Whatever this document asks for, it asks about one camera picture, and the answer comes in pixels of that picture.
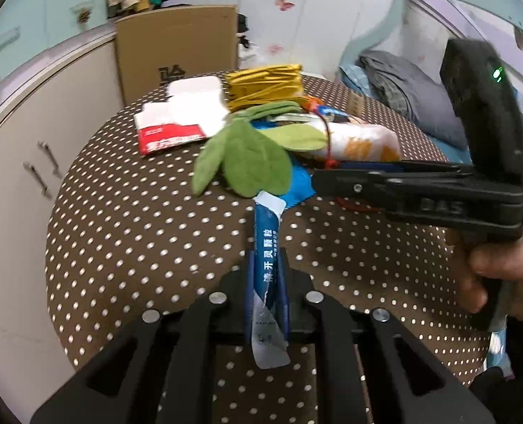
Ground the red white medicine box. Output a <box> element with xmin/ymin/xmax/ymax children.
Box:
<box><xmin>134</xmin><ymin>76</ymin><xmax>230</xmax><ymax>156</ymax></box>

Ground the large cardboard box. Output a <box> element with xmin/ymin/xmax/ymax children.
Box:
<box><xmin>115</xmin><ymin>5</ymin><xmax>238</xmax><ymax>104</ymax></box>

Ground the brown polka-dot round table cover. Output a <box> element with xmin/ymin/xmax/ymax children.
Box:
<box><xmin>44</xmin><ymin>70</ymin><xmax>492</xmax><ymax>424</ymax></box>

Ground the person's right hand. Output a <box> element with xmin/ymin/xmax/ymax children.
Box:
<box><xmin>445</xmin><ymin>230</ymin><xmax>523</xmax><ymax>320</ymax></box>

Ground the yellow paper bag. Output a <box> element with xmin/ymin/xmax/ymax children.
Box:
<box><xmin>225</xmin><ymin>64</ymin><xmax>304</xmax><ymax>112</ymax></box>

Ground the green felt leaf toy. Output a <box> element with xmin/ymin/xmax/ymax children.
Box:
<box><xmin>191</xmin><ymin>101</ymin><xmax>329</xmax><ymax>198</ymax></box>

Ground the pink butterfly wall sticker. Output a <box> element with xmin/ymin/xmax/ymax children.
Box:
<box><xmin>275</xmin><ymin>0</ymin><xmax>295</xmax><ymax>12</ymax></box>

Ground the teal quilted bed mattress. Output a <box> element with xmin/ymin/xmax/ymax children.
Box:
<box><xmin>338</xmin><ymin>63</ymin><xmax>514</xmax><ymax>376</ymax></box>

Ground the blue foil wrapper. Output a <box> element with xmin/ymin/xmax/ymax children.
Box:
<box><xmin>280</xmin><ymin>158</ymin><xmax>316</xmax><ymax>209</ymax></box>

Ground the orange white patterned pouch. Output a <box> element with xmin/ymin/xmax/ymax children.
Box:
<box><xmin>296</xmin><ymin>120</ymin><xmax>401</xmax><ymax>163</ymax></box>

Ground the grey folded duvet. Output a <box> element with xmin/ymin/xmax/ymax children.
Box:
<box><xmin>359</xmin><ymin>50</ymin><xmax>468</xmax><ymax>150</ymax></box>

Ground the left teal drawer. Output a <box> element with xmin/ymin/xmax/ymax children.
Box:
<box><xmin>0</xmin><ymin>0</ymin><xmax>48</xmax><ymax>82</ymax></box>

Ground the blue sachet packet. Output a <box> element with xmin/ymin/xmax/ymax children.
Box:
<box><xmin>251</xmin><ymin>192</ymin><xmax>290</xmax><ymax>370</ymax></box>

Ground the right teal drawer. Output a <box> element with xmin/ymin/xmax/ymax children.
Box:
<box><xmin>46</xmin><ymin>0</ymin><xmax>107</xmax><ymax>47</ymax></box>

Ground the white plastic bag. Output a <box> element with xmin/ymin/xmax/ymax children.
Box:
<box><xmin>238</xmin><ymin>42</ymin><xmax>258</xmax><ymax>69</ymax></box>

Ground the teal drawer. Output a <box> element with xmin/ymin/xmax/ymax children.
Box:
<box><xmin>46</xmin><ymin>0</ymin><xmax>107</xmax><ymax>47</ymax></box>
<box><xmin>0</xmin><ymin>0</ymin><xmax>48</xmax><ymax>82</ymax></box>

